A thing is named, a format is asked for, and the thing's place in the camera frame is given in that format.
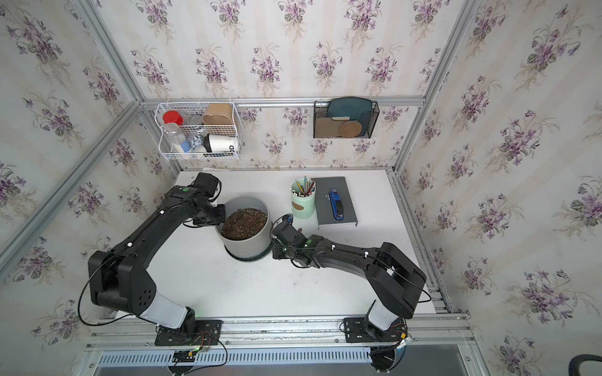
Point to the black mesh wall organizer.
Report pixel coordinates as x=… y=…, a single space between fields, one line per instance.
x=327 y=128

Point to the red lidded jar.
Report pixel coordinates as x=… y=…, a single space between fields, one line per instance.
x=172 y=117

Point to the green pencil cup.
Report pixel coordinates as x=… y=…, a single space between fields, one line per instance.
x=303 y=197

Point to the black pot saucer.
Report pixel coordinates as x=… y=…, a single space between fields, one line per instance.
x=248 y=250

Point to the round cork coaster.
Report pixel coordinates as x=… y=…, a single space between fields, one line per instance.
x=350 y=129

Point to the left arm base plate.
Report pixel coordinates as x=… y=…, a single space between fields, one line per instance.
x=203 y=333

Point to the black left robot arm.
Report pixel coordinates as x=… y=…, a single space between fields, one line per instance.
x=118 y=279

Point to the white ceramic pot with soil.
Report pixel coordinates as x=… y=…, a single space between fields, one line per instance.
x=246 y=217

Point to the grey notebook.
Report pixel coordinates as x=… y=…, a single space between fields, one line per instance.
x=323 y=205

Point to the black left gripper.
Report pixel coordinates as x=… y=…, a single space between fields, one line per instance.
x=219 y=222

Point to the clear plastic bottle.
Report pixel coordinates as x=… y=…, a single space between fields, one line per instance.
x=177 y=138

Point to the brown cardboard cup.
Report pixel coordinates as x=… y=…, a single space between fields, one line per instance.
x=218 y=114

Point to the white wire basket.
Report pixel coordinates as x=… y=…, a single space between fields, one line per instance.
x=195 y=130

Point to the teal plate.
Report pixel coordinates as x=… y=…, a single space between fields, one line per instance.
x=356 y=108

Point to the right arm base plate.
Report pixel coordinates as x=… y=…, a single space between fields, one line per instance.
x=359 y=330

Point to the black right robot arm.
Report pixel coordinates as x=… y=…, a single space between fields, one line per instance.
x=397 y=281

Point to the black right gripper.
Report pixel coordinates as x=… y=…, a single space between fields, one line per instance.
x=274 y=251

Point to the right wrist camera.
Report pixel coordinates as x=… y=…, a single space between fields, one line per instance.
x=288 y=218

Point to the small circuit board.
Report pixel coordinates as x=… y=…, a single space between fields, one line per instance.
x=185 y=356

